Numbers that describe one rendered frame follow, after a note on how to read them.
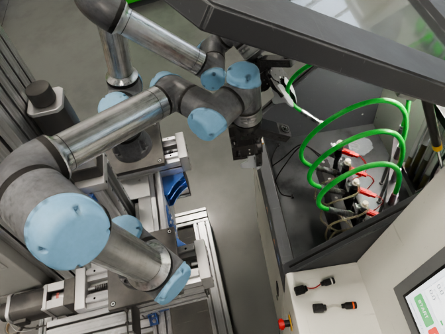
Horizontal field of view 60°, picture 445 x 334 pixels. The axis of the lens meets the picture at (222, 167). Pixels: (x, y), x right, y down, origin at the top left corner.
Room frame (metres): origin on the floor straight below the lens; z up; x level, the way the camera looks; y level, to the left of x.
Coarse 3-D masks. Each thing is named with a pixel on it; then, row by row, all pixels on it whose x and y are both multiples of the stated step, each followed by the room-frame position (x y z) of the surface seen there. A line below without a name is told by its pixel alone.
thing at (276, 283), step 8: (256, 176) 1.01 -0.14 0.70; (256, 184) 1.04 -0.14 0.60; (256, 192) 1.06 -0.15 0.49; (256, 200) 1.10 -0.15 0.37; (264, 208) 0.81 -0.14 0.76; (264, 216) 0.82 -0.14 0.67; (264, 224) 0.84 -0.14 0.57; (264, 232) 0.85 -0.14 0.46; (264, 240) 0.87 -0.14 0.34; (264, 248) 0.89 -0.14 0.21; (272, 248) 0.65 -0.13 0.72; (272, 256) 0.65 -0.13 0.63; (272, 264) 0.66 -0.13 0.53; (272, 272) 0.66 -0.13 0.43; (272, 280) 0.67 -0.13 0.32; (280, 280) 0.50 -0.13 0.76; (272, 288) 0.68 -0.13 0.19; (280, 288) 0.50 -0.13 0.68; (280, 296) 0.50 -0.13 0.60; (280, 304) 0.49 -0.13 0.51; (280, 312) 0.49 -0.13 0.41
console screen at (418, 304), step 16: (432, 256) 0.29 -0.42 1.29; (416, 272) 0.29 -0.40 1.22; (432, 272) 0.27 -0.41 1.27; (400, 288) 0.28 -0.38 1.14; (416, 288) 0.26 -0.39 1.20; (432, 288) 0.24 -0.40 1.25; (400, 304) 0.25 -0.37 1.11; (416, 304) 0.23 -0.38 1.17; (432, 304) 0.21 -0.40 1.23; (416, 320) 0.20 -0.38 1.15; (432, 320) 0.19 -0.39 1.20
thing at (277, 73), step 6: (258, 54) 1.00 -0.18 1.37; (246, 60) 1.01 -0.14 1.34; (252, 60) 1.02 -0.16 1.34; (258, 60) 1.00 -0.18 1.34; (258, 66) 1.00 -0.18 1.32; (264, 72) 0.97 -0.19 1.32; (270, 72) 0.96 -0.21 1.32; (276, 72) 0.97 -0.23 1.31; (282, 72) 0.98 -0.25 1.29; (264, 78) 0.96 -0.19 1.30; (276, 78) 0.95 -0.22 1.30; (282, 78) 0.97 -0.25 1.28; (264, 84) 0.96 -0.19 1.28; (264, 90) 0.95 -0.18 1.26
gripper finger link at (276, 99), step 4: (280, 84) 0.94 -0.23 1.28; (280, 88) 0.93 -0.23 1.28; (284, 88) 0.93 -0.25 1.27; (276, 92) 0.93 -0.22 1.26; (284, 92) 0.92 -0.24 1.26; (276, 96) 0.93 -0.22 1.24; (284, 96) 0.91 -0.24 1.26; (288, 96) 0.91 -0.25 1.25; (272, 100) 0.93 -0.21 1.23; (276, 100) 0.92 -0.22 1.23; (280, 100) 0.92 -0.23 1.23; (284, 100) 0.90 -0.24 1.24; (288, 100) 0.90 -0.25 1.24; (292, 100) 0.91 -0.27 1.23; (288, 104) 0.90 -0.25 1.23; (292, 104) 0.90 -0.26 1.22
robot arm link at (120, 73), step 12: (108, 36) 1.11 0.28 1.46; (120, 36) 1.11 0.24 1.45; (108, 48) 1.11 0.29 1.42; (120, 48) 1.11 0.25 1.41; (108, 60) 1.12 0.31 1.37; (120, 60) 1.11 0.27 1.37; (108, 72) 1.15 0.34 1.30; (120, 72) 1.11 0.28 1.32; (132, 72) 1.14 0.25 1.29; (108, 84) 1.12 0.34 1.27; (120, 84) 1.10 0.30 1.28; (132, 84) 1.11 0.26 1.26
